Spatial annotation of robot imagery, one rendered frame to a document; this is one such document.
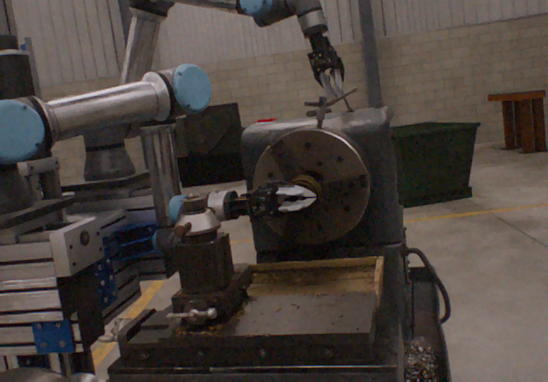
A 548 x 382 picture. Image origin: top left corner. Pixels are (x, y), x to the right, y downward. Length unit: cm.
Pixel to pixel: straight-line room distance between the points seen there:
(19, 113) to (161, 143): 43
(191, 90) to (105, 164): 47
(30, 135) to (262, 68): 1045
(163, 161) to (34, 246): 41
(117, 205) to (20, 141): 59
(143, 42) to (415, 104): 1012
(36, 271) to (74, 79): 1136
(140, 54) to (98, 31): 1059
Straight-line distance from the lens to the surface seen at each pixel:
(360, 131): 156
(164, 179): 142
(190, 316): 88
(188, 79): 128
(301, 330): 84
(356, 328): 83
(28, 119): 111
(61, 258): 116
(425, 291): 216
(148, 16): 174
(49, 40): 1277
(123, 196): 163
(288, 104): 1140
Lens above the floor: 130
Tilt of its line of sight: 7 degrees down
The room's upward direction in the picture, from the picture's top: 8 degrees counter-clockwise
